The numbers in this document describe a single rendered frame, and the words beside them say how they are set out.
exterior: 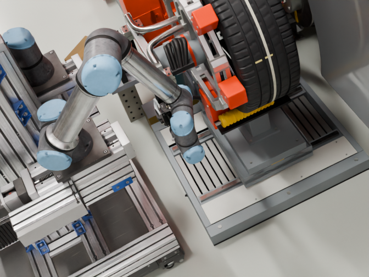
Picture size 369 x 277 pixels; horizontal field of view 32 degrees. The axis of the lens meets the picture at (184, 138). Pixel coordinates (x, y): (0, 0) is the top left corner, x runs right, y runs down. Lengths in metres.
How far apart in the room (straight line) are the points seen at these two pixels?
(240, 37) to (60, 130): 0.71
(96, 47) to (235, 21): 0.59
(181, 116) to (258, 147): 0.92
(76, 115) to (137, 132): 1.50
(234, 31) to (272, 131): 0.86
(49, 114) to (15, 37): 0.51
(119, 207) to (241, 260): 0.61
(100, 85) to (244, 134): 1.26
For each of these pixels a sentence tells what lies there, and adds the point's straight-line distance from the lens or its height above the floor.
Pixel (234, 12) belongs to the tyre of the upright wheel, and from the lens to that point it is 2.34.
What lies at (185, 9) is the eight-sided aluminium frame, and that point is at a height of 1.12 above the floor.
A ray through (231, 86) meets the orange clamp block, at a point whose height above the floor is 0.88.
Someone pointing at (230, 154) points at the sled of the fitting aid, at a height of 0.15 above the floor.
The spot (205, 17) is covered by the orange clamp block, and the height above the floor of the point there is 1.14.
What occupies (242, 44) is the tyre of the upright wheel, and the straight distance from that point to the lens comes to 2.33.
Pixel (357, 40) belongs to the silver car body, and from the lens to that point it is 2.12.
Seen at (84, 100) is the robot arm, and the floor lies 1.22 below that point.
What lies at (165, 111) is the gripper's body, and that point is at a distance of 2.35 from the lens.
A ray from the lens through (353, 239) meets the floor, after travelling 2.98.
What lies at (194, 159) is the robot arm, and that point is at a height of 0.85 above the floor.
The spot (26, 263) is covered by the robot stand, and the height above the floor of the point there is 0.21.
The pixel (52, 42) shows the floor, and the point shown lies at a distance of 4.38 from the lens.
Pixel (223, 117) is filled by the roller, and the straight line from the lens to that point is 2.76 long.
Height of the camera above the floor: 2.57
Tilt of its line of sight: 48 degrees down
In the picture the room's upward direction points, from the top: 20 degrees counter-clockwise
